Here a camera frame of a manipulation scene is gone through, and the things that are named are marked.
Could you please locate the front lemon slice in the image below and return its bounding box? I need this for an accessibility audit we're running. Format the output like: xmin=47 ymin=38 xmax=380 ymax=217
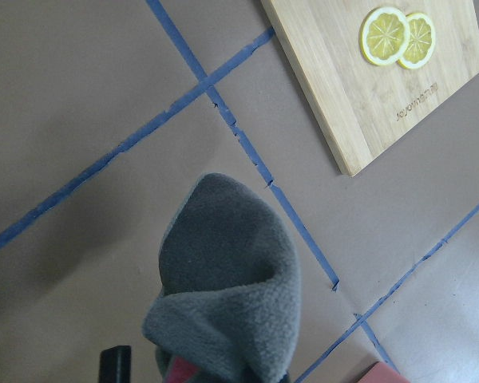
xmin=359 ymin=6 xmax=410 ymax=66

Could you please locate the pink plastic bin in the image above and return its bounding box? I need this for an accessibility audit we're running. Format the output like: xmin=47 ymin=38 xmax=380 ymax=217
xmin=357 ymin=361 xmax=410 ymax=383

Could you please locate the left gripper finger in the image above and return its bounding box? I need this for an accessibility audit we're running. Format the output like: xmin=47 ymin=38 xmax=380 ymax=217
xmin=99 ymin=345 xmax=131 ymax=383

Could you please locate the grey and pink cloth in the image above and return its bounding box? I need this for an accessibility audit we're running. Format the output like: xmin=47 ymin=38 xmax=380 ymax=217
xmin=142 ymin=173 xmax=301 ymax=382

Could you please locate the bamboo cutting board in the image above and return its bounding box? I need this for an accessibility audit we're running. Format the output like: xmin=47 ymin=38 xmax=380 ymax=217
xmin=263 ymin=1 xmax=479 ymax=176

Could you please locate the lemon slice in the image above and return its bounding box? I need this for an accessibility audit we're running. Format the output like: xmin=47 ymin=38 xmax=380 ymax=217
xmin=398 ymin=12 xmax=437 ymax=69
xmin=359 ymin=6 xmax=410 ymax=66

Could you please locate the rear lemon slice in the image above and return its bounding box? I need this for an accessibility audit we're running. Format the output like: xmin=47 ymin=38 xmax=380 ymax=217
xmin=398 ymin=12 xmax=437 ymax=69

